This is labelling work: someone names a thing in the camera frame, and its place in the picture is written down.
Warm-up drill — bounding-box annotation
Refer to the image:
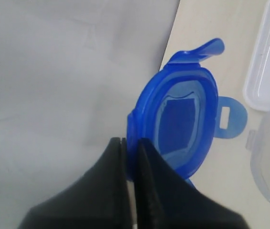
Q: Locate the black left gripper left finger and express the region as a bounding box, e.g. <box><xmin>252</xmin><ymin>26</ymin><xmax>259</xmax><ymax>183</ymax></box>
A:
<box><xmin>19</xmin><ymin>137</ymin><xmax>133</xmax><ymax>229</ymax></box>

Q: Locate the blue plastic container lid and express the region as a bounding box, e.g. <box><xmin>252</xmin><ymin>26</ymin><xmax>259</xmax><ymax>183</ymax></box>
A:
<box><xmin>126</xmin><ymin>38</ymin><xmax>248</xmax><ymax>181</ymax></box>

